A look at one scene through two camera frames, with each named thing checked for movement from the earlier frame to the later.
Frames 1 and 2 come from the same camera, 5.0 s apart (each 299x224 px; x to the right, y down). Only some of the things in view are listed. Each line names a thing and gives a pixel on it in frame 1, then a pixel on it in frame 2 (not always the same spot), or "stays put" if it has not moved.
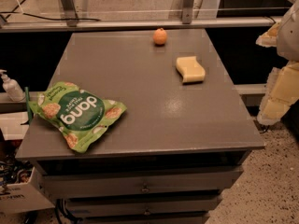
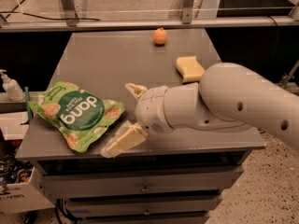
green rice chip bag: (79, 116) stays put
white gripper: (289, 36) → (150, 110)
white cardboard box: (25, 197) stays put
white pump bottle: (11, 87) stays put
